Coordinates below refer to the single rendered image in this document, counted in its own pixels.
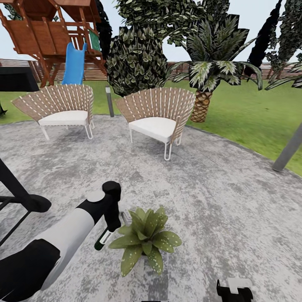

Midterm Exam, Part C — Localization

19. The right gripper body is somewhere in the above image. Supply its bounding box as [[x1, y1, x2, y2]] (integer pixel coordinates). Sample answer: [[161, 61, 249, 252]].
[[219, 286, 251, 302]]

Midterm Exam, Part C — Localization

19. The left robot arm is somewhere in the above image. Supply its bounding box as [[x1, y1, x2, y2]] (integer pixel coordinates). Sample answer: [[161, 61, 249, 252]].
[[0, 181, 132, 302]]

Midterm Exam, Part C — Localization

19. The insectifuge atomizer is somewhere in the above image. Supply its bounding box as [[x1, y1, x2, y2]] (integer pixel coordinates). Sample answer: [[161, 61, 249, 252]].
[[94, 227, 113, 251]]

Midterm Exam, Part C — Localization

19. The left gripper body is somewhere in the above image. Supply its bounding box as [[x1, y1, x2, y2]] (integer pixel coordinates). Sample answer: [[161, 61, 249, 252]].
[[104, 207, 122, 231]]

